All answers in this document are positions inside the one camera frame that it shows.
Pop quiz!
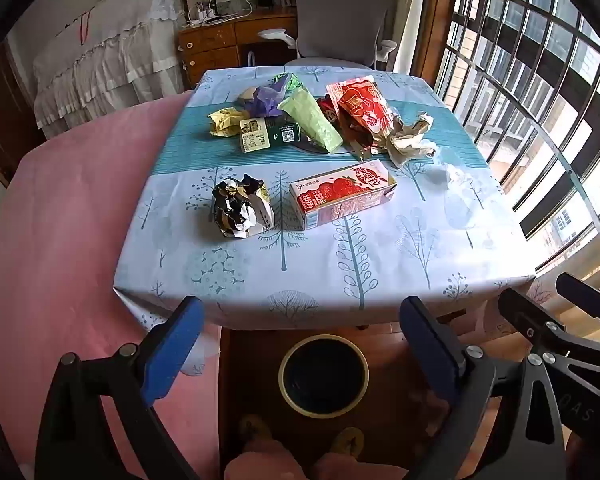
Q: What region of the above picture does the person's right leg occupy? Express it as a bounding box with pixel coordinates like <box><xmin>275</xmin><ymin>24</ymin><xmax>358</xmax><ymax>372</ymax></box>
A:
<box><xmin>310</xmin><ymin>452</ymin><xmax>408</xmax><ymax>480</ymax></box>

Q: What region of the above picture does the dark wooden cabinet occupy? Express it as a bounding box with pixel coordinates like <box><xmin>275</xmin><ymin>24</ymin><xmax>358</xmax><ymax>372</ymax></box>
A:
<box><xmin>0</xmin><ymin>42</ymin><xmax>43</xmax><ymax>186</ymax></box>

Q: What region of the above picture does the white lace cover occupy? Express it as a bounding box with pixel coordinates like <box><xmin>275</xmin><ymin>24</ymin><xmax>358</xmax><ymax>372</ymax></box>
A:
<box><xmin>32</xmin><ymin>0</ymin><xmax>188</xmax><ymax>136</ymax></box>

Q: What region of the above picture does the yellow wrapper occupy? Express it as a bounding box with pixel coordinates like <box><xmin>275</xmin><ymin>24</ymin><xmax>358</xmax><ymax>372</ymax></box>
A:
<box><xmin>208</xmin><ymin>107</ymin><xmax>248</xmax><ymax>138</ymax></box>

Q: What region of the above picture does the yellow slipper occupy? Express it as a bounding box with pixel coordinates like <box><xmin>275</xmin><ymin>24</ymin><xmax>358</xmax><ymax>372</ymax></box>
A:
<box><xmin>330</xmin><ymin>426</ymin><xmax>366</xmax><ymax>457</ymax></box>
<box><xmin>240</xmin><ymin>414</ymin><xmax>276</xmax><ymax>443</ymax></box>

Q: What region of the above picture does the pink blanket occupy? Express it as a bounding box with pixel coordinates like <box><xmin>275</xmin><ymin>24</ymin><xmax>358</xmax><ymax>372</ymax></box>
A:
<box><xmin>0</xmin><ymin>91</ymin><xmax>221</xmax><ymax>480</ymax></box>

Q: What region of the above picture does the purple plastic bag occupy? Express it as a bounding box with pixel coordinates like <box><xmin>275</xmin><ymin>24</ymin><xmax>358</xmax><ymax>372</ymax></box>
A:
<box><xmin>247</xmin><ymin>85</ymin><xmax>287</xmax><ymax>120</ymax></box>

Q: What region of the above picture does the pale curtain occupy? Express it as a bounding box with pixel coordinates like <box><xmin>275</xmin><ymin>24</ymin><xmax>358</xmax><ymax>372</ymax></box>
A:
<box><xmin>380</xmin><ymin>0</ymin><xmax>433</xmax><ymax>76</ymax></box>

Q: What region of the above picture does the clear plastic wrapper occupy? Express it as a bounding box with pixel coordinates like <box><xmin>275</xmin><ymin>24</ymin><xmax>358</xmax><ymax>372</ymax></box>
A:
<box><xmin>437</xmin><ymin>160</ymin><xmax>481</xmax><ymax>233</ymax></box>

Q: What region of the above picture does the red strawberry milk carton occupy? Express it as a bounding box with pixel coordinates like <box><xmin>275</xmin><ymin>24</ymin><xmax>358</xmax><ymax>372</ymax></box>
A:
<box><xmin>289</xmin><ymin>159</ymin><xmax>397</xmax><ymax>231</ymax></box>

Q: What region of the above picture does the light green plastic bag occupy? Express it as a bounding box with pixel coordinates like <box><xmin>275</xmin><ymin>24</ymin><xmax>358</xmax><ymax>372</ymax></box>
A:
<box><xmin>277</xmin><ymin>87</ymin><xmax>343</xmax><ymax>153</ymax></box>

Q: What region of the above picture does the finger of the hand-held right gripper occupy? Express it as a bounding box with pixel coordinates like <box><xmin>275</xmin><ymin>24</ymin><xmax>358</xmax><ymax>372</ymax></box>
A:
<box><xmin>555</xmin><ymin>272</ymin><xmax>600</xmax><ymax>323</ymax></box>
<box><xmin>497</xmin><ymin>287</ymin><xmax>600</xmax><ymax>391</ymax></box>

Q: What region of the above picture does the window grille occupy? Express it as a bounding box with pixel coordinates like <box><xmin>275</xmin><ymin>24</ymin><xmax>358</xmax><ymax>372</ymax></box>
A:
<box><xmin>432</xmin><ymin>0</ymin><xmax>600</xmax><ymax>271</ymax></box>

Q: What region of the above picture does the person's left leg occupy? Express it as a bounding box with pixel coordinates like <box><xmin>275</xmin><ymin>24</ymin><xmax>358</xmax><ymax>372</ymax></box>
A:
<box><xmin>224</xmin><ymin>440</ymin><xmax>308</xmax><ymax>480</ymax></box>

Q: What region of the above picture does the beige paper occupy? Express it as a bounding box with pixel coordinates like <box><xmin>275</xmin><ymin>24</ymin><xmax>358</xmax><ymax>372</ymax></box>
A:
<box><xmin>386</xmin><ymin>112</ymin><xmax>438</xmax><ymax>168</ymax></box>

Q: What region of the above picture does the crumpled green paper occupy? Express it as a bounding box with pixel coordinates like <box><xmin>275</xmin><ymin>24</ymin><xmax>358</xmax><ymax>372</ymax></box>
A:
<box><xmin>272</xmin><ymin>72</ymin><xmax>308</xmax><ymax>93</ymax></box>

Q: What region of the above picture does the grey office chair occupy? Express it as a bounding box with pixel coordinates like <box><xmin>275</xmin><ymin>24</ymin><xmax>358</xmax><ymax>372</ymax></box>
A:
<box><xmin>257</xmin><ymin>0</ymin><xmax>398</xmax><ymax>71</ymax></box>

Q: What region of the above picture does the dark green carton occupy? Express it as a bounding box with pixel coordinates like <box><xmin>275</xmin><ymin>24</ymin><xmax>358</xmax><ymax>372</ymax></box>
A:
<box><xmin>239</xmin><ymin>117</ymin><xmax>301</xmax><ymax>154</ymax></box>

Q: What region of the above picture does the wooden desk with drawers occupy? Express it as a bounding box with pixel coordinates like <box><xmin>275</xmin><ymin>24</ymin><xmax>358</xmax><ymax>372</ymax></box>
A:
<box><xmin>177</xmin><ymin>7</ymin><xmax>301</xmax><ymax>86</ymax></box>

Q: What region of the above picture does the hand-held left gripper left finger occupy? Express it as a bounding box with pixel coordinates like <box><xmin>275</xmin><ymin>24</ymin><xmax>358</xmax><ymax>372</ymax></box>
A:
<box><xmin>35</xmin><ymin>296</ymin><xmax>206</xmax><ymax>480</ymax></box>

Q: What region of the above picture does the person's leg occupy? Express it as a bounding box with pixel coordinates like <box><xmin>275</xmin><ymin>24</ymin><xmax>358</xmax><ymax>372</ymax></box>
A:
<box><xmin>310</xmin><ymin>452</ymin><xmax>408</xmax><ymax>480</ymax></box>
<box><xmin>224</xmin><ymin>440</ymin><xmax>308</xmax><ymax>480</ymax></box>

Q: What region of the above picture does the black gold wrapper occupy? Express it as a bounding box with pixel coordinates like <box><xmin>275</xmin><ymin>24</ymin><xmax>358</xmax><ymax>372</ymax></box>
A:
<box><xmin>211</xmin><ymin>174</ymin><xmax>276</xmax><ymax>238</ymax></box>

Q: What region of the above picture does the red snack bag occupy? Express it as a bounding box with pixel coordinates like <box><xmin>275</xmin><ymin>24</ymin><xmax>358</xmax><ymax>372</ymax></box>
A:
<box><xmin>326</xmin><ymin>76</ymin><xmax>396</xmax><ymax>156</ymax></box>

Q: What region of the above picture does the round yellow-rimmed trash bin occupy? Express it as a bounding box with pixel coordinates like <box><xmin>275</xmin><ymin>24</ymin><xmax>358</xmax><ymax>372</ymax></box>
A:
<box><xmin>278</xmin><ymin>334</ymin><xmax>370</xmax><ymax>418</ymax></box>

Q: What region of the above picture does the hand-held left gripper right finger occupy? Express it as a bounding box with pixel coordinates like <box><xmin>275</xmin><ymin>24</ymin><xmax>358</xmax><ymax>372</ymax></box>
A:
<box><xmin>399</xmin><ymin>296</ymin><xmax>567</xmax><ymax>480</ymax></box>

